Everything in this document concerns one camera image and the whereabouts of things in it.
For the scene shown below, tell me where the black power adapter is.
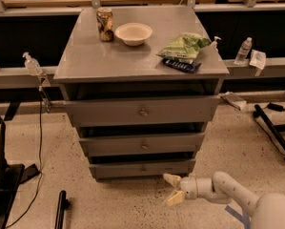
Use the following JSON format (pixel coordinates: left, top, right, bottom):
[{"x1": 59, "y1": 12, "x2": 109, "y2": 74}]
[{"x1": 267, "y1": 103, "x2": 284, "y2": 112}]

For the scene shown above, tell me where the blue tape cross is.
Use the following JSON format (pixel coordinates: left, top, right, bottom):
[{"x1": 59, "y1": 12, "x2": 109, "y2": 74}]
[{"x1": 225, "y1": 205, "x2": 251, "y2": 229}]

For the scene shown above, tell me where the green chip bag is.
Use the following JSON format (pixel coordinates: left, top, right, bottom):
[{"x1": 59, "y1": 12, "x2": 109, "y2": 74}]
[{"x1": 157, "y1": 32, "x2": 211, "y2": 64}]

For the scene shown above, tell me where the white bowl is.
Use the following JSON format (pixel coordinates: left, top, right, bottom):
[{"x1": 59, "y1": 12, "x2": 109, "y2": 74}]
[{"x1": 114, "y1": 23, "x2": 153, "y2": 46}]

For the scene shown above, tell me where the clear sanitizer pump bottle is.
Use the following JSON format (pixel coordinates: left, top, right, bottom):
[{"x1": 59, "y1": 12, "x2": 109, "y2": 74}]
[{"x1": 23, "y1": 52, "x2": 43, "y2": 76}]

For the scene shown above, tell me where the black bar on floor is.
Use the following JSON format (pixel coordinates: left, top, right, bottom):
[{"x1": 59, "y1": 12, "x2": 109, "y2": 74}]
[{"x1": 54, "y1": 190, "x2": 70, "y2": 229}]

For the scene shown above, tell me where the grey top drawer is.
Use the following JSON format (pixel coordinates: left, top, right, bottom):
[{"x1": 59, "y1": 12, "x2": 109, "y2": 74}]
[{"x1": 66, "y1": 96, "x2": 219, "y2": 127}]

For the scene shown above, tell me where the grey middle drawer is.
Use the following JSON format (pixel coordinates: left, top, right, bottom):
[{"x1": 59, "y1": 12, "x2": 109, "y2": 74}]
[{"x1": 79, "y1": 134, "x2": 204, "y2": 156}]

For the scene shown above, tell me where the black stand leg right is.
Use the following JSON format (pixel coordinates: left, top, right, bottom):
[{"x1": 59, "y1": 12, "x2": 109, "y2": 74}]
[{"x1": 254, "y1": 105, "x2": 285, "y2": 159}]

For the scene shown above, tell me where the grey drawer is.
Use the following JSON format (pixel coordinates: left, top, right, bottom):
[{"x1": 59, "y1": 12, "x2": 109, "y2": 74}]
[
  {"x1": 90, "y1": 158, "x2": 195, "y2": 179},
  {"x1": 79, "y1": 134, "x2": 204, "y2": 156},
  {"x1": 66, "y1": 96, "x2": 219, "y2": 127}
]

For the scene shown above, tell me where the black stand base left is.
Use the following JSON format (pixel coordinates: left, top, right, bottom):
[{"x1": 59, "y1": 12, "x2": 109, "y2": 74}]
[{"x1": 0, "y1": 115, "x2": 40, "y2": 229}]

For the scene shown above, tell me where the wrapped packet on rail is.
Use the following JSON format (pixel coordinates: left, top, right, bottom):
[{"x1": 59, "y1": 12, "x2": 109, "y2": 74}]
[{"x1": 222, "y1": 92, "x2": 247, "y2": 110}]

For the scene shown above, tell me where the clear plastic water bottle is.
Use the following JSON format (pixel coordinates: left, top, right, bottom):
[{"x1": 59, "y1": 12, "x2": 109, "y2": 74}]
[{"x1": 234, "y1": 37, "x2": 252, "y2": 65}]

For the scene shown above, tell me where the black cable on floor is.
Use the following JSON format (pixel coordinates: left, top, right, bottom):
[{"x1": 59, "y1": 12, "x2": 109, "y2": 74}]
[{"x1": 4, "y1": 85, "x2": 45, "y2": 229}]

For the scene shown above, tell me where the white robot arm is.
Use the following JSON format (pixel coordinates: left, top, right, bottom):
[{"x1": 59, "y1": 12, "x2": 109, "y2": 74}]
[{"x1": 163, "y1": 171, "x2": 285, "y2": 229}]

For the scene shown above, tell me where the patterned drink can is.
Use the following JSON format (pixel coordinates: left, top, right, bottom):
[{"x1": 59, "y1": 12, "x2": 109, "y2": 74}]
[{"x1": 96, "y1": 7, "x2": 114, "y2": 42}]

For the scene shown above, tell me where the small pump bottle behind cabinet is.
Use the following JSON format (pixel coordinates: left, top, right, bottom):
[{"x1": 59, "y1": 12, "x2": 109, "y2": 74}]
[{"x1": 211, "y1": 36, "x2": 221, "y2": 51}]

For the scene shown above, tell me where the grey bottom drawer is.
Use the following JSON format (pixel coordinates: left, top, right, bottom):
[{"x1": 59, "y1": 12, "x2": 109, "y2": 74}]
[{"x1": 90, "y1": 158, "x2": 195, "y2": 179}]

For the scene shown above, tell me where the grey drawer cabinet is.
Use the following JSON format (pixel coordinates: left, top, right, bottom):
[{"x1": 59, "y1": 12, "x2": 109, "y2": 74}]
[{"x1": 52, "y1": 5, "x2": 230, "y2": 181}]

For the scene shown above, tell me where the dark blue snack bar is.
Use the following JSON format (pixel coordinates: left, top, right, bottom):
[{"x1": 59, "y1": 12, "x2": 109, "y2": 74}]
[{"x1": 162, "y1": 59, "x2": 201, "y2": 73}]

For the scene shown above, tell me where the white paper packet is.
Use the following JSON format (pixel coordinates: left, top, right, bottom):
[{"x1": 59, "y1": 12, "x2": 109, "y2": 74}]
[{"x1": 249, "y1": 50, "x2": 266, "y2": 70}]

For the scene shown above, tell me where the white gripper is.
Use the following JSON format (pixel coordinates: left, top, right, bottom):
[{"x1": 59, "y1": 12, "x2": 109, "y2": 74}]
[{"x1": 163, "y1": 174, "x2": 197, "y2": 206}]

